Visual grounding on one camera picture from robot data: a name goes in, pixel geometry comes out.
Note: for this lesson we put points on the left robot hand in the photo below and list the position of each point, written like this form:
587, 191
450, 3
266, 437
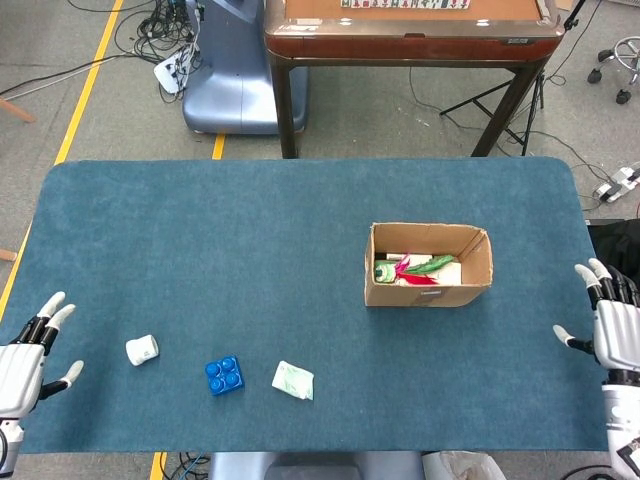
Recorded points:
22, 375

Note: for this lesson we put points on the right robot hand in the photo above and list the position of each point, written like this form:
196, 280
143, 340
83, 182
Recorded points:
620, 335

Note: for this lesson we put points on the small white cup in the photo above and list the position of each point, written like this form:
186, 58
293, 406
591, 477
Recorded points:
141, 350

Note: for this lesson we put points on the cardboard box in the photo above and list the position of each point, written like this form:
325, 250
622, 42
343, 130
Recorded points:
425, 296

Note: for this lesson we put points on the blue plastic block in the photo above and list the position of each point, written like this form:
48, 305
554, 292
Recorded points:
225, 376

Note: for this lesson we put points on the white green paper packet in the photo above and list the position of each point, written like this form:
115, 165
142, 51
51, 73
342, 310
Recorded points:
292, 381

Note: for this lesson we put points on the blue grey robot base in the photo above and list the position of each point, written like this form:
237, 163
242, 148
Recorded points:
225, 90

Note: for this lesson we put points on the small wooden block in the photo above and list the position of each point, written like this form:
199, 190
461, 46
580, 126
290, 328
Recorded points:
6, 255

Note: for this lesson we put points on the white plastic bag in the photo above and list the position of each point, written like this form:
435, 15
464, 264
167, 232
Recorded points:
460, 467

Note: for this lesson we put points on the black cloth bundle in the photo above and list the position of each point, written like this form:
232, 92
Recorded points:
617, 240

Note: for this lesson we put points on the white grey power strip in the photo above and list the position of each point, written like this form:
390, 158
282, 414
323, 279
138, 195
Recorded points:
612, 190

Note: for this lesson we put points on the flat white packet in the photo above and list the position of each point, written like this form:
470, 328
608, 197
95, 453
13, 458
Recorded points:
451, 276

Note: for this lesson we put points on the pink green feather shuttlecock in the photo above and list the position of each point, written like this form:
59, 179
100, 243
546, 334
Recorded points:
425, 267

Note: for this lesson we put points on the black white marker pen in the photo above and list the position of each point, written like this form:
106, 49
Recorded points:
417, 257

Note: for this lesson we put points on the wheeled metal stool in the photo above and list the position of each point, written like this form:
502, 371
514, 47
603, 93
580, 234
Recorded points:
622, 95

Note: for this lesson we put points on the slanted wooden leg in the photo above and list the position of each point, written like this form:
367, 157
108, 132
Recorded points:
15, 111

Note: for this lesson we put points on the teal table mat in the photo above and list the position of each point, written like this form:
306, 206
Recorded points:
250, 225

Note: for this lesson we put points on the black tripod stand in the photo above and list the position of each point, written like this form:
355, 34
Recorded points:
475, 98

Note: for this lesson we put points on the grey blue robot torso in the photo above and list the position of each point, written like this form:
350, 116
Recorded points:
310, 467

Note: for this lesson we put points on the white power strip with plugs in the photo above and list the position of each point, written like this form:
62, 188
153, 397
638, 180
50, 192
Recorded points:
167, 75

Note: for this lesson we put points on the brown mahjong table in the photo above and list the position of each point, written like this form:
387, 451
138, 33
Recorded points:
400, 47

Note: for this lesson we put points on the row of mahjong tiles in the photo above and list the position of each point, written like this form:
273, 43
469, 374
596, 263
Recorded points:
400, 3

